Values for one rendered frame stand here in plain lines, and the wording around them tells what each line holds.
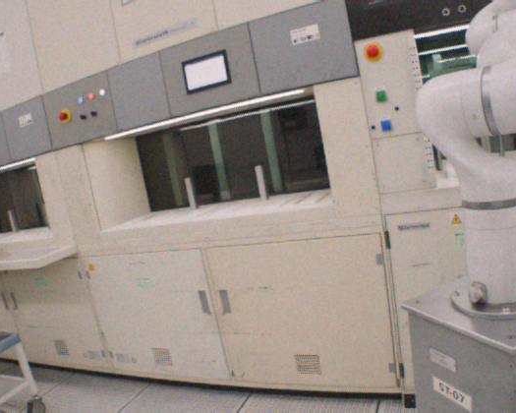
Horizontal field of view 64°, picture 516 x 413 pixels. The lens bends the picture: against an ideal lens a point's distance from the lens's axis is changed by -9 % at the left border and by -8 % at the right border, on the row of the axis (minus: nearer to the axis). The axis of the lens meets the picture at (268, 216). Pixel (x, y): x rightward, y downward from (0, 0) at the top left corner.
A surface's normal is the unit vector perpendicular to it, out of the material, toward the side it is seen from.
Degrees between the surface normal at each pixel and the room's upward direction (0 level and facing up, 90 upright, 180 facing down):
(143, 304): 90
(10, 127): 90
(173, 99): 90
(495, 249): 90
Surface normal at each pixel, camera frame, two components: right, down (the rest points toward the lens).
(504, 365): -0.91, 0.23
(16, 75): -0.38, 0.22
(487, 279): -0.73, 0.25
